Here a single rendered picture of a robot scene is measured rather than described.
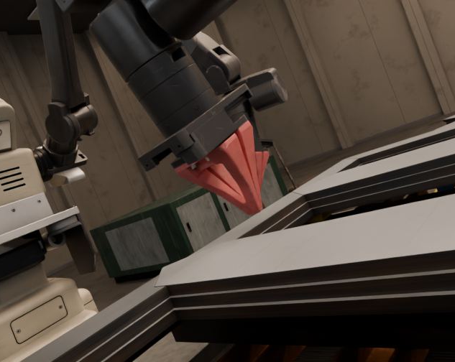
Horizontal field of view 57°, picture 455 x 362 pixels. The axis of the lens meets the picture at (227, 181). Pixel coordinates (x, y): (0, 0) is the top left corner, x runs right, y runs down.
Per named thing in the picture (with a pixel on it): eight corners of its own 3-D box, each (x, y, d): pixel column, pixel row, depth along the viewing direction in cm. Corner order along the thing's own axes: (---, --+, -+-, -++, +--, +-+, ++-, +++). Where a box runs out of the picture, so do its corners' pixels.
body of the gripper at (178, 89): (259, 99, 37) (211, 26, 36) (194, 152, 30) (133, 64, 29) (213, 126, 42) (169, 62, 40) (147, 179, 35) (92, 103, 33)
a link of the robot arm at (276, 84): (219, 60, 86) (202, 70, 79) (269, 37, 80) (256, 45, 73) (243, 113, 90) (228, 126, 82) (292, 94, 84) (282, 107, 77)
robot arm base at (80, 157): (68, 145, 115) (26, 156, 106) (72, 121, 111) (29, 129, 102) (88, 164, 112) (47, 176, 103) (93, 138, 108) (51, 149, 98)
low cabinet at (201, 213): (208, 228, 715) (190, 184, 711) (295, 206, 587) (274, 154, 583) (111, 285, 567) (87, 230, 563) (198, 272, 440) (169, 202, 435)
